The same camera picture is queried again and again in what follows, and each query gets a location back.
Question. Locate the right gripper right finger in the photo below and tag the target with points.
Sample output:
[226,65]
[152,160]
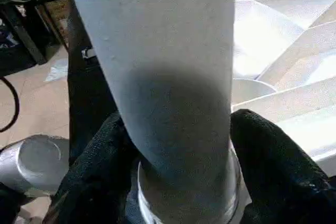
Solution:
[278,177]

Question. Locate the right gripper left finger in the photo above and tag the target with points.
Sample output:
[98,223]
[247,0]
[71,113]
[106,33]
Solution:
[100,177]

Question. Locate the white plastic table leg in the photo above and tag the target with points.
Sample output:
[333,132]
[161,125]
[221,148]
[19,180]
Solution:
[168,77]

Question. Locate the white plastic table top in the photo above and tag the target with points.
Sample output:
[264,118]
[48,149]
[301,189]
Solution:
[283,51]

